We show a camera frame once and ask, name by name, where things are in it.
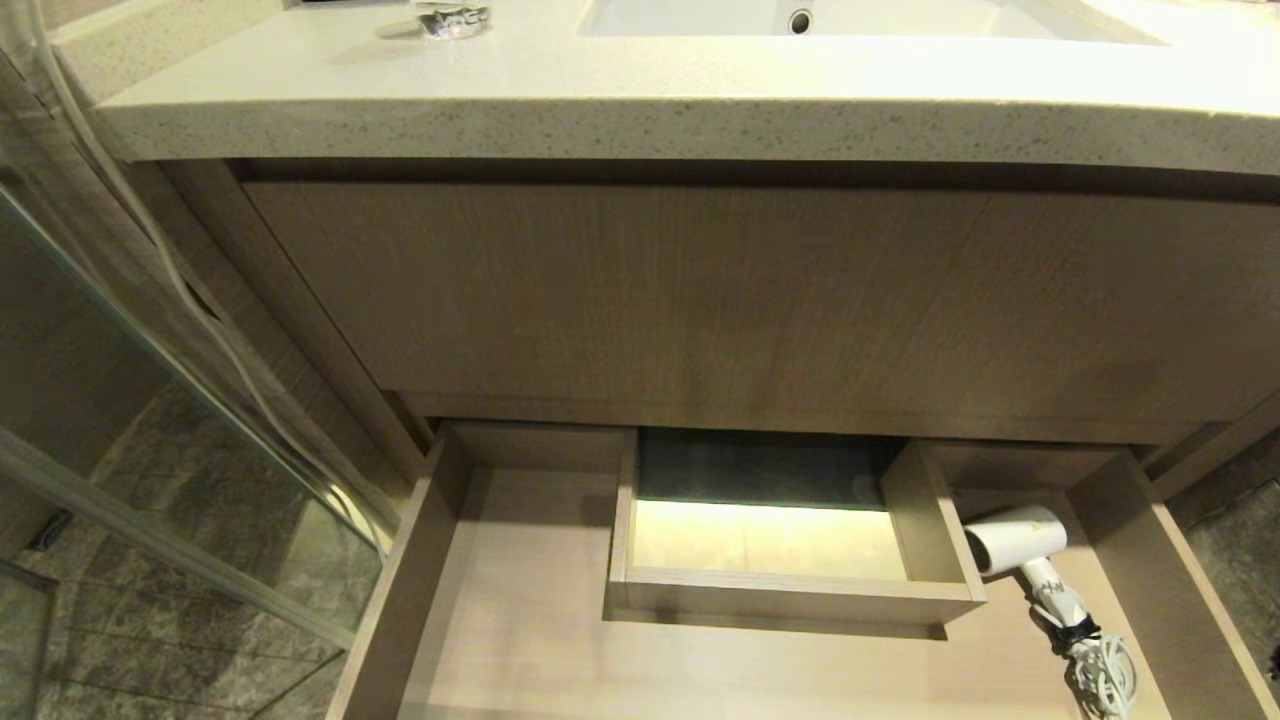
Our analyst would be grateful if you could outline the wooden drawer front panel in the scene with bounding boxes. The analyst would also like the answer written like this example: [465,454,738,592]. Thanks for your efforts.
[243,180,1280,446]

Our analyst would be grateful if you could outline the wooden pull-out drawer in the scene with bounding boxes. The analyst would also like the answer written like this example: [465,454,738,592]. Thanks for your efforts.
[327,420,1280,720]

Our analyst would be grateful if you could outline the white hair dryer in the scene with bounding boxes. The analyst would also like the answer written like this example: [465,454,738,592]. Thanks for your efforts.
[963,505,1102,647]

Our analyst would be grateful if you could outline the speckled stone countertop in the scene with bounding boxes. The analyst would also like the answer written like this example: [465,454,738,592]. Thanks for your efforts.
[50,0,1280,178]

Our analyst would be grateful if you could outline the wooden vanity cabinet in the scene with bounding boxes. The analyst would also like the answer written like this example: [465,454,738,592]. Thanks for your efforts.
[125,158,1280,501]

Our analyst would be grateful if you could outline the clear plastic wrapper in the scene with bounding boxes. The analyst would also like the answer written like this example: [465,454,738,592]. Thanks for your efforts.
[412,0,492,40]

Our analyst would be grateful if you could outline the white ceramic sink basin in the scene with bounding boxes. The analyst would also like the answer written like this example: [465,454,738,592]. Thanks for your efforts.
[578,0,1169,47]

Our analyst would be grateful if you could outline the glass shower door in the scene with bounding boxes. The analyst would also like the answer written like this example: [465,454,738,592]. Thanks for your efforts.
[0,0,401,720]

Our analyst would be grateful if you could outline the white coiled power cord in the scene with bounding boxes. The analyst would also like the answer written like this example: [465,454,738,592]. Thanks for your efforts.
[1061,633,1139,720]

